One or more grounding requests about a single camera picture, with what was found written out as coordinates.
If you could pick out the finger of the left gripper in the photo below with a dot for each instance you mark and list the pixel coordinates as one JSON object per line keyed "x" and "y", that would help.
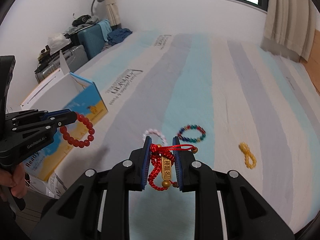
{"x": 55, "y": 124}
{"x": 64, "y": 114}

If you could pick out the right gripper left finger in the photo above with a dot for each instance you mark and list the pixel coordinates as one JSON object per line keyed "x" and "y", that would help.
{"x": 140, "y": 158}

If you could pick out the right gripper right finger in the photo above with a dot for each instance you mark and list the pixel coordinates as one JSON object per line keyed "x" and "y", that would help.
{"x": 186, "y": 179}

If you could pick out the person's left hand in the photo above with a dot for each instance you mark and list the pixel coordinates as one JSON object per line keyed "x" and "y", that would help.
{"x": 15, "y": 181}

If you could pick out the blue yellow cardboard box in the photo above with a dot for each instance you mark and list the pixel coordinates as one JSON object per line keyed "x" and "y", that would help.
{"x": 64, "y": 90}

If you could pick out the black items on suitcase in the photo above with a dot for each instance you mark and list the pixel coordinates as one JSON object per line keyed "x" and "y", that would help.
{"x": 45, "y": 55}

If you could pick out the white plastic bag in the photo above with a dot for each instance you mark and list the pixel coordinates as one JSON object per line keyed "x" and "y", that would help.
{"x": 57, "y": 41}

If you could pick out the striped bed sheet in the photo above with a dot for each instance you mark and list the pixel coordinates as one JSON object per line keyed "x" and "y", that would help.
{"x": 260, "y": 113}

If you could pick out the teal suitcase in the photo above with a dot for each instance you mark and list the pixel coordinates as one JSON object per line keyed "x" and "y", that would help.
{"x": 94, "y": 37}

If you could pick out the blue clothes pile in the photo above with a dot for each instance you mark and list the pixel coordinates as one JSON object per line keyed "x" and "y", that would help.
{"x": 118, "y": 36}

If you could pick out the black clothes on suitcase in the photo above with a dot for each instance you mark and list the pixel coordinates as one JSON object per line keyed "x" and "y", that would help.
{"x": 85, "y": 19}

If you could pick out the beige left curtain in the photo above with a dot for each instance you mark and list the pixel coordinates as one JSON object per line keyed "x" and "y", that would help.
{"x": 112, "y": 12}

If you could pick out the beige curtain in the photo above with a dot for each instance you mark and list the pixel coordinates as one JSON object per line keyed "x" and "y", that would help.
{"x": 290, "y": 28}
{"x": 112, "y": 12}

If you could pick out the beige right curtain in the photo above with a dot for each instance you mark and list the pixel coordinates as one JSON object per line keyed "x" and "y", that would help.
{"x": 290, "y": 28}

